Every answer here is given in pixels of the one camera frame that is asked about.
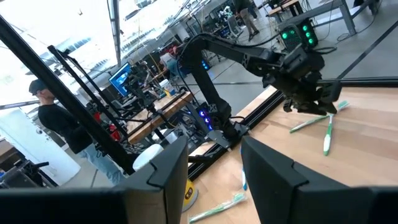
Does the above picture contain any white cabinet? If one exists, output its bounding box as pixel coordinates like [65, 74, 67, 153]
[0, 107, 81, 187]

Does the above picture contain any black rig gantry frame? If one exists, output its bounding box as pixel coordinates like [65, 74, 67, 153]
[0, 14, 137, 177]

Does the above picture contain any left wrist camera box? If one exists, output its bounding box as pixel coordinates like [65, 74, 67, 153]
[280, 17, 320, 53]

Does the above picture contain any wooden workbench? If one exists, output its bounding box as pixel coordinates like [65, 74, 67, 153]
[126, 91, 195, 146]

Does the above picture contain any blue and white toothbrush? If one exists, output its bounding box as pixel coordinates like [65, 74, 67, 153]
[239, 146, 249, 192]

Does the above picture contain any yellow jar with white lid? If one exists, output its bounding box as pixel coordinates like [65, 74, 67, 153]
[132, 143, 199, 213]

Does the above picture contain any grey metal table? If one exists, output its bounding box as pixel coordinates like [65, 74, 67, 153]
[267, 0, 383, 37]

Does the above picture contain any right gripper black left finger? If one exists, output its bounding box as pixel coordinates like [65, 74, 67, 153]
[124, 135, 190, 224]

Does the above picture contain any person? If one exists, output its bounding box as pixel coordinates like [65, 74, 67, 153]
[233, 0, 261, 41]
[29, 79, 125, 184]

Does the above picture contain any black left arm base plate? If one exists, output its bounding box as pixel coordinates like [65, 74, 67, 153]
[205, 123, 249, 150]

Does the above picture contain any green and white toothbrush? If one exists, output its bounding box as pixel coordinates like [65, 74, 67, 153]
[188, 192, 247, 224]
[289, 100, 351, 134]
[322, 113, 335, 157]

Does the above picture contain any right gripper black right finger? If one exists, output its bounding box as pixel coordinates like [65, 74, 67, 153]
[241, 135, 371, 224]

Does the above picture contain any black aluminium table frame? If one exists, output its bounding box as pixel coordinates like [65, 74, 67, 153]
[186, 76, 398, 183]

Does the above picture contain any blue lit computer monitor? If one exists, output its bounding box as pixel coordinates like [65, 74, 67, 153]
[108, 62, 133, 97]

